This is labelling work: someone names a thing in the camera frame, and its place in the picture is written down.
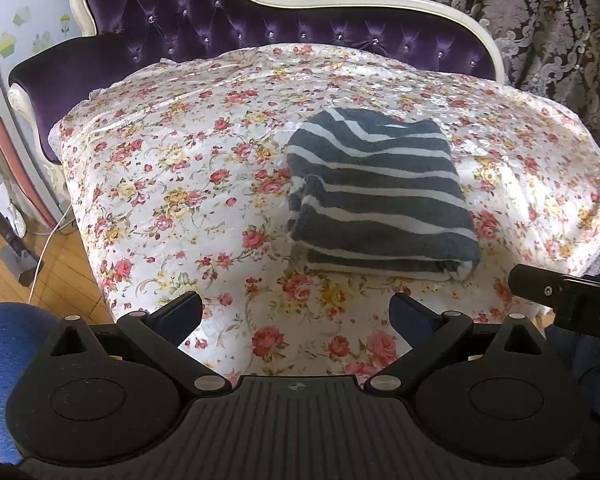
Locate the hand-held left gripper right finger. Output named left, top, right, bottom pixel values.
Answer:
left=367, top=292, right=542, bottom=394

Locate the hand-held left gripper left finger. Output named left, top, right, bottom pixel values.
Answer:
left=42, top=290, right=229, bottom=396

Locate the grey white striped shirt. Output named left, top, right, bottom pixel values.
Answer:
left=285, top=107, right=483, bottom=282

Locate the person's right leg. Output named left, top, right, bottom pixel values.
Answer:
left=545, top=310, right=600, bottom=441

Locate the person's leg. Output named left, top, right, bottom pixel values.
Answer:
left=545, top=310, right=600, bottom=441
left=0, top=302, right=63, bottom=467

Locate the floral blanket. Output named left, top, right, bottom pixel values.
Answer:
left=49, top=42, right=600, bottom=388

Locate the person's left leg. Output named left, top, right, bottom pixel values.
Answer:
left=0, top=302, right=63, bottom=467

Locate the grey stick vacuum cleaner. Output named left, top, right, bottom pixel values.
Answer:
left=0, top=182, right=46, bottom=287

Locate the damask patterned curtain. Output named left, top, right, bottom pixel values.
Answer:
left=232, top=0, right=600, bottom=161

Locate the purple tufted sofa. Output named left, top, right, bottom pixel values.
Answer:
left=7, top=0, right=507, bottom=213

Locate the white cabinet with stickers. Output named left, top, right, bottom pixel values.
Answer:
left=0, top=0, right=88, bottom=228

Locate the white cable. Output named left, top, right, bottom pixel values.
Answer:
left=28, top=204, right=74, bottom=306

